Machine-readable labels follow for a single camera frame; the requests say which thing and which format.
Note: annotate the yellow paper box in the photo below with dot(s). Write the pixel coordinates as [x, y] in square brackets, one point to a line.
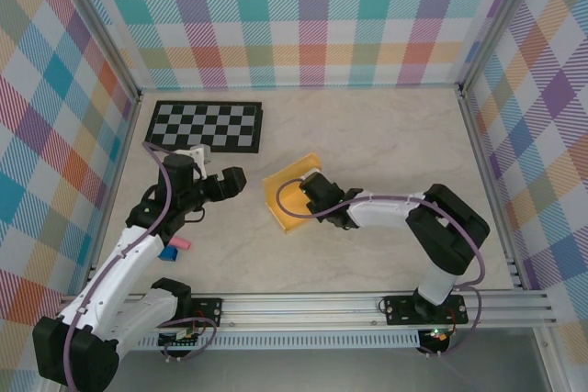
[298, 164]

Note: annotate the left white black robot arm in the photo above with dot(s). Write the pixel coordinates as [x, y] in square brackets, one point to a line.
[124, 272]

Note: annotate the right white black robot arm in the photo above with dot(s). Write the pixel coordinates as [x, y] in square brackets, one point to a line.
[455, 236]

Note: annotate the black grey chessboard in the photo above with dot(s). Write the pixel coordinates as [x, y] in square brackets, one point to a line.
[204, 128]

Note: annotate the pink cylinder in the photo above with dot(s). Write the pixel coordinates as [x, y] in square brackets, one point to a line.
[180, 243]

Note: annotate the blue block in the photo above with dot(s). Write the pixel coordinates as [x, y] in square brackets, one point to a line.
[170, 254]

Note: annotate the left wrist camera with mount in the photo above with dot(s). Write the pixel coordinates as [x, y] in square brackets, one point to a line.
[197, 153]

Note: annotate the left aluminium side rail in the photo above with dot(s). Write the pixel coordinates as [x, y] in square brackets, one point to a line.
[123, 148]

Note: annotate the aluminium side rail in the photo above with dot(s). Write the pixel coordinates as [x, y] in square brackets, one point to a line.
[483, 158]
[123, 148]

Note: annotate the aluminium mounting rail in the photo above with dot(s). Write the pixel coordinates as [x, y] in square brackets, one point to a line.
[298, 309]

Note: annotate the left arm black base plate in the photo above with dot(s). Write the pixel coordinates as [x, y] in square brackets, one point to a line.
[209, 311]

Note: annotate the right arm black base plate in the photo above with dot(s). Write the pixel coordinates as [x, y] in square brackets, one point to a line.
[397, 309]

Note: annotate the right aluminium side rail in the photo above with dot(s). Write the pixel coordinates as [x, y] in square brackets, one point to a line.
[483, 158]

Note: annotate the left aluminium frame post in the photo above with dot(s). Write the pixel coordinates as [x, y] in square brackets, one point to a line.
[98, 29]

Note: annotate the aluminium frame post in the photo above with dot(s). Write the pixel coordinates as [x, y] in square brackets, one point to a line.
[98, 29]
[498, 20]

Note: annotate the right aluminium frame post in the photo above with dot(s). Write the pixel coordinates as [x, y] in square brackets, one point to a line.
[498, 20]

